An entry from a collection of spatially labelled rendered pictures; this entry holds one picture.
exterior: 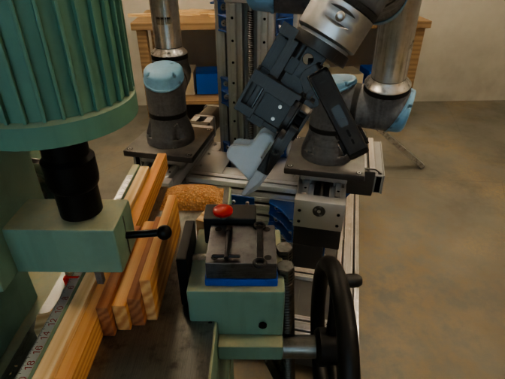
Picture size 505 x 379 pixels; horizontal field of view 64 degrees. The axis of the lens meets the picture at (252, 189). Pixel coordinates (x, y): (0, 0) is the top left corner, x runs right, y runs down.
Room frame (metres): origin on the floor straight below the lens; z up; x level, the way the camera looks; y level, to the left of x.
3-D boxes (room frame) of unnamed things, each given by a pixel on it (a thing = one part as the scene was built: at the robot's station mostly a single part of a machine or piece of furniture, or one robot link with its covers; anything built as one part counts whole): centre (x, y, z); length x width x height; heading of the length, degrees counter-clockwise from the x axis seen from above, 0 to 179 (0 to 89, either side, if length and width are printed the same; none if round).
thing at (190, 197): (0.71, 0.12, 0.91); 0.12 x 0.09 x 0.03; 89
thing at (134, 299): (0.47, 0.16, 0.93); 0.19 x 0.02 x 0.05; 179
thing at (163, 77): (1.19, 0.26, 0.98); 0.13 x 0.12 x 0.14; 2
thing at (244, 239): (0.46, 0.02, 0.99); 0.13 x 0.11 x 0.06; 179
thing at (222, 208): (0.49, 0.04, 1.02); 0.03 x 0.03 x 0.01
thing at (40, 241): (0.42, 0.23, 1.03); 0.14 x 0.07 x 0.09; 89
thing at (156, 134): (1.18, 0.26, 0.87); 0.15 x 0.15 x 0.10
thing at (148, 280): (0.50, 0.14, 0.94); 0.21 x 0.01 x 0.08; 179
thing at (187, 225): (0.46, 0.07, 0.95); 0.09 x 0.07 x 0.09; 179
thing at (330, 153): (1.07, -0.22, 0.87); 0.15 x 0.15 x 0.10
